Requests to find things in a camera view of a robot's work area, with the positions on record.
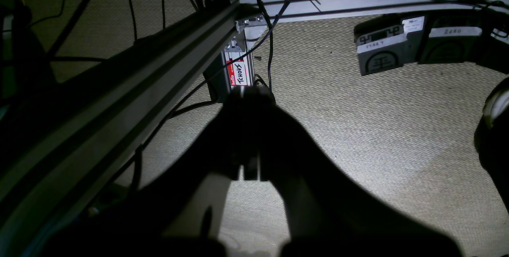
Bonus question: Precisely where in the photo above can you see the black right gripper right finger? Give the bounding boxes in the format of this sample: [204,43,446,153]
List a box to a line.
[255,88,461,257]

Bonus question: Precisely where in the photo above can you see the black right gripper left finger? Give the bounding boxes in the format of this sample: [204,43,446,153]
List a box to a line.
[44,88,262,257]

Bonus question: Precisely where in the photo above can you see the red hello name sticker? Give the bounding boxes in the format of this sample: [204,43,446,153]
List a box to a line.
[227,57,253,88]

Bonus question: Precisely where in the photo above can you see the start labelled foot pedal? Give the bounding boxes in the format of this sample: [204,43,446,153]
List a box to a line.
[354,12,427,76]

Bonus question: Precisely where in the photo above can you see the zero labelled foot pedal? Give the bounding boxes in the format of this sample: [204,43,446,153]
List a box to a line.
[417,12,483,64]

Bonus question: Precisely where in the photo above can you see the aluminium table frame rail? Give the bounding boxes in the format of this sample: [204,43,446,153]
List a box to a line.
[1,3,257,257]

